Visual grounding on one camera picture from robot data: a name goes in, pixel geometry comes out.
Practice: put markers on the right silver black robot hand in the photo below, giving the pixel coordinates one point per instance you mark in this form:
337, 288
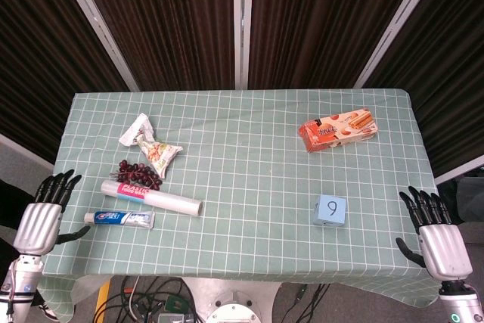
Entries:
444, 251

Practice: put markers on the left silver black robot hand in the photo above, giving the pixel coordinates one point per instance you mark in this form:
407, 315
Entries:
38, 226

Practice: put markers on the light blue numbered cube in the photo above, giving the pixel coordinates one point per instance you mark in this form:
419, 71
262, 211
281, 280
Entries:
329, 210

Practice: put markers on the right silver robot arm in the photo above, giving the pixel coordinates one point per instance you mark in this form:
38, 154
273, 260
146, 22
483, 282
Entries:
461, 302

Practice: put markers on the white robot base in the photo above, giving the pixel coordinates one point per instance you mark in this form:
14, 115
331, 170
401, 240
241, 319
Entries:
234, 300

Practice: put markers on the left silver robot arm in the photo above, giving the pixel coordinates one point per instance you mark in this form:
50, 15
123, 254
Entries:
20, 285

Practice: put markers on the blue white toothpaste tube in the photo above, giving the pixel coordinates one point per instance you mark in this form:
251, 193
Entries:
117, 218

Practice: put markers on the yellow strip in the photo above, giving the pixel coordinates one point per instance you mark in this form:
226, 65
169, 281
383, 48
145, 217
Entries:
102, 296

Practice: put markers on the dark red grape bunch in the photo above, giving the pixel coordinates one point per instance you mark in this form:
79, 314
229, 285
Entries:
136, 175

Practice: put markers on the plastic food wrap roll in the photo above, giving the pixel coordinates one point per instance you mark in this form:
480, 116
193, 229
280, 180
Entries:
151, 198

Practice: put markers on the crumpled snack bag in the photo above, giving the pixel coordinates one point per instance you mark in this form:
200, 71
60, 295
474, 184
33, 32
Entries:
157, 153

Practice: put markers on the green circuit board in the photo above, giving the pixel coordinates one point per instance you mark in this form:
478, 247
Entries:
175, 303

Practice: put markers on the grey electronics box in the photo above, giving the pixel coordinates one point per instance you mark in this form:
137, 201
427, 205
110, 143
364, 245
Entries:
170, 318

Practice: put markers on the orange biscuit box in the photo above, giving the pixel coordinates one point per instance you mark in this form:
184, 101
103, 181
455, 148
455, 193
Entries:
336, 130

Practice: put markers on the brown ribbed partition panel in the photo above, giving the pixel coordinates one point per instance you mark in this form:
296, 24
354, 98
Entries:
317, 24
450, 73
45, 58
162, 24

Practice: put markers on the green checked tablecloth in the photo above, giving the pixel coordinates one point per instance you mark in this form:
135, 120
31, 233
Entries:
242, 171

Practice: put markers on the white partition base rail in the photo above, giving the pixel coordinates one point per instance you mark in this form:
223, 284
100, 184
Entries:
459, 173
22, 151

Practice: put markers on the white partition post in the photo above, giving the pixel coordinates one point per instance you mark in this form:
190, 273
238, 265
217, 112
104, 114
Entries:
401, 24
98, 24
242, 24

